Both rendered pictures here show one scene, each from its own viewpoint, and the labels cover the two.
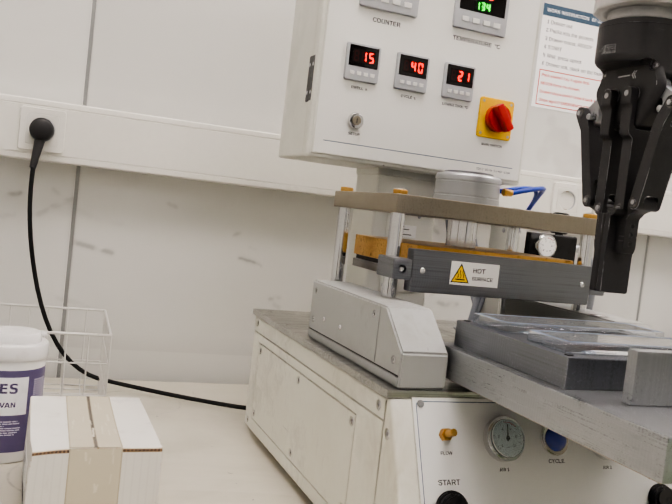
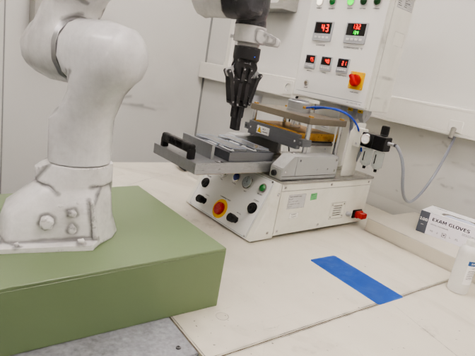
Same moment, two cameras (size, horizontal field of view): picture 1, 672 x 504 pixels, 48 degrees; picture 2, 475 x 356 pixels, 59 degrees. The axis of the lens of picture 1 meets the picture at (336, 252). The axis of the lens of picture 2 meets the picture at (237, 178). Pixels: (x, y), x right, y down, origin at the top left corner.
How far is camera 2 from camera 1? 146 cm
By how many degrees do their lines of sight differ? 70
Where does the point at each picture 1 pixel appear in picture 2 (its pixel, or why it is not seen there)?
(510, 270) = (273, 131)
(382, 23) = (319, 45)
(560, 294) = (287, 143)
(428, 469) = not seen: hidden behind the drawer
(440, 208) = (261, 108)
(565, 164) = not seen: outside the picture
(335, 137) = (300, 88)
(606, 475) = (242, 193)
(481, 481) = (215, 179)
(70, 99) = not seen: hidden behind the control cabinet
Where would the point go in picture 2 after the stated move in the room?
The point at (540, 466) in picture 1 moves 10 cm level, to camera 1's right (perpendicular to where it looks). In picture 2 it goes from (229, 182) to (238, 192)
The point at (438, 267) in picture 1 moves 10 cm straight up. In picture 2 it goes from (254, 126) to (259, 96)
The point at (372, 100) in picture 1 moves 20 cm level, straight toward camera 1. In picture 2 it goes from (312, 75) to (259, 65)
